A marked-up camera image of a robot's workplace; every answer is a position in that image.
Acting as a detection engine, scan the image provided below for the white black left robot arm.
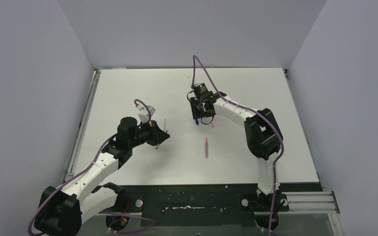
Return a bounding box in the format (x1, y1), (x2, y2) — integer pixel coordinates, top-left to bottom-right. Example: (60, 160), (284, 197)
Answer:
(28, 117), (170, 236)

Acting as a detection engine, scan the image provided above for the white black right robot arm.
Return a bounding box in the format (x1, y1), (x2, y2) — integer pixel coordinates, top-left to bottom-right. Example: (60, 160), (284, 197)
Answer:
(187, 83), (284, 212)

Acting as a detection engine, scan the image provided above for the pink marker pen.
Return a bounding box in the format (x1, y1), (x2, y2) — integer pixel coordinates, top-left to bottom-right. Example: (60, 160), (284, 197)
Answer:
(204, 138), (209, 159)

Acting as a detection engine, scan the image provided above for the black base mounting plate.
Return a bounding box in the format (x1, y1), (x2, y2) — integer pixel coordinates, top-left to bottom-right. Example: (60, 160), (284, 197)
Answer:
(88, 182), (323, 229)

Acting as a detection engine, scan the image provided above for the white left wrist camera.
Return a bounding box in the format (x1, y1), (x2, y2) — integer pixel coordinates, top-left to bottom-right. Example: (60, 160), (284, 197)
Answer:
(138, 106), (156, 123)

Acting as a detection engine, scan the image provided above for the left side aluminium rail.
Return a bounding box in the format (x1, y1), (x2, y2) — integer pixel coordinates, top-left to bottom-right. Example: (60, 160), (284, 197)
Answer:
(64, 68), (101, 181)

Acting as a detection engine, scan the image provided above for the aluminium frame rail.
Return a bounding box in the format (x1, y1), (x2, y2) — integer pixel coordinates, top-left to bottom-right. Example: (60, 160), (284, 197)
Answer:
(47, 191), (340, 216)

